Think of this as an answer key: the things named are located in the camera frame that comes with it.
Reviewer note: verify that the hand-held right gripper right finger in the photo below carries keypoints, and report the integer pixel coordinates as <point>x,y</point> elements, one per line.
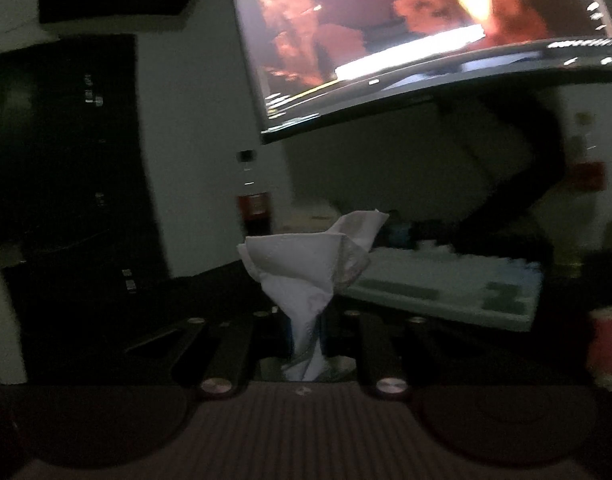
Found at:
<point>324,332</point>

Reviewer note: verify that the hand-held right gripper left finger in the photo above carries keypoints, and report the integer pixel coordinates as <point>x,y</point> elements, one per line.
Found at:
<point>287,332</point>

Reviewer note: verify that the white paper tissue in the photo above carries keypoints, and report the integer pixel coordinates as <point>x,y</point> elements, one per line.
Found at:
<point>301,270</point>

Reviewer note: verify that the beige box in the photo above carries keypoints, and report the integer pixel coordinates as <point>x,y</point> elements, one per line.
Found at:
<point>311,220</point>

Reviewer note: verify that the white and green keyboard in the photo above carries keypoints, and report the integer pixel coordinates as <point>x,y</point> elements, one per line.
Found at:
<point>436,285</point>

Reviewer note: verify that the small blue item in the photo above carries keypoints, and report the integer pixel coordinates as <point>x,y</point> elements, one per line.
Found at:
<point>399,236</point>

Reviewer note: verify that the cola bottle with red label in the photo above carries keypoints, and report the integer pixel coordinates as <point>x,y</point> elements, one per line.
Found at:
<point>255,205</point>

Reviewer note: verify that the dark cabinet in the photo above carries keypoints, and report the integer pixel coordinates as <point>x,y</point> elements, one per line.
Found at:
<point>60,160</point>

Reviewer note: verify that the red paper cup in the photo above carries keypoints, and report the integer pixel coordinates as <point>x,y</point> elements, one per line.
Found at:
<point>608,350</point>

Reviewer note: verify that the clear bottle with red label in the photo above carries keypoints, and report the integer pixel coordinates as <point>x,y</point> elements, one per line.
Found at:
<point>586,175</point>

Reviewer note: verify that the curved computer monitor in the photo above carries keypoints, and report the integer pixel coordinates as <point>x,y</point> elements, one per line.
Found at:
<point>411,35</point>

